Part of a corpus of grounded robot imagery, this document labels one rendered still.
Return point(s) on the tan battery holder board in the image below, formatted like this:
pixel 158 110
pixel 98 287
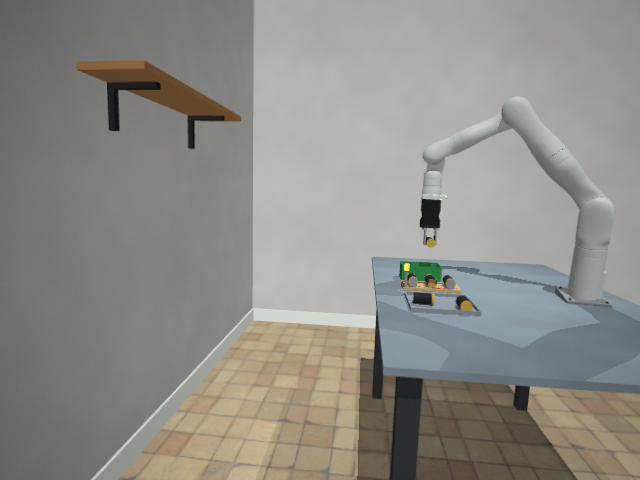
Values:
pixel 422 286

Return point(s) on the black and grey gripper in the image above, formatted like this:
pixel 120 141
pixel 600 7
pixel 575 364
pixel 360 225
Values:
pixel 430 208

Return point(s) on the green open box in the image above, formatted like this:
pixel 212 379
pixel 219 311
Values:
pixel 421 269

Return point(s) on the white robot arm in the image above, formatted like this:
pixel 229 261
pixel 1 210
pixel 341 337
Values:
pixel 595 220

